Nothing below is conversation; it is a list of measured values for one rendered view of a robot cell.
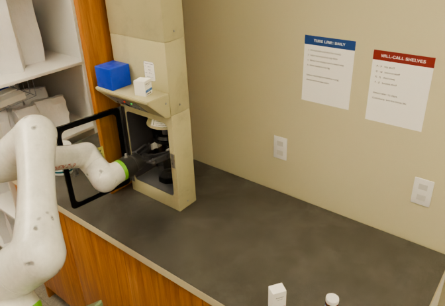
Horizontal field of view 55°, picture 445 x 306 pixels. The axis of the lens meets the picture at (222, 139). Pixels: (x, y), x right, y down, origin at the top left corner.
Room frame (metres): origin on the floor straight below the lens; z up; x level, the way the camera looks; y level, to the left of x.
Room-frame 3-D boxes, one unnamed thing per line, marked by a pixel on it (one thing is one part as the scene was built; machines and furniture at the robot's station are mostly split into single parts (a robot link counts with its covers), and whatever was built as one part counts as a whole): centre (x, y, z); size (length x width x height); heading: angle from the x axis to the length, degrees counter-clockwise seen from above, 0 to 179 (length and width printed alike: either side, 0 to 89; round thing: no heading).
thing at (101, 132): (1.66, 0.57, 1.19); 0.30 x 0.01 x 0.40; 134
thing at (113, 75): (1.71, 0.44, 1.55); 0.10 x 0.10 x 0.09; 51
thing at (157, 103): (1.64, 0.36, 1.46); 0.32 x 0.11 x 0.10; 51
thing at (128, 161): (1.57, 0.41, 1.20); 0.09 x 0.06 x 0.12; 51
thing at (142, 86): (1.59, 0.30, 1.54); 0.05 x 0.05 x 0.06; 67
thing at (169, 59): (1.78, 0.25, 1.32); 0.32 x 0.25 x 0.77; 51
